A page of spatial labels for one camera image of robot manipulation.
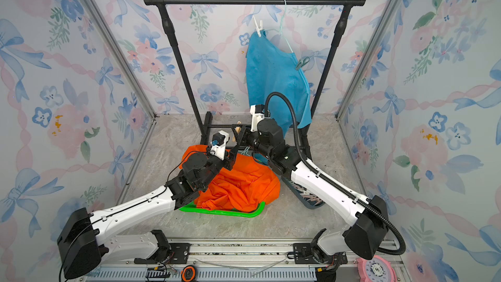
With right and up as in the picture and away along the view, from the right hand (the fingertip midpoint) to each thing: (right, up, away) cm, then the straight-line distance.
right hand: (235, 125), depth 70 cm
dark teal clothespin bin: (+32, -32, +17) cm, 48 cm away
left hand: (-1, -5, +2) cm, 6 cm away
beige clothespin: (+1, -2, -2) cm, 3 cm away
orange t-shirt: (+5, -24, +12) cm, 27 cm away
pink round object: (+49, -50, -2) cm, 70 cm away
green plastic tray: (-18, -33, +9) cm, 38 cm away
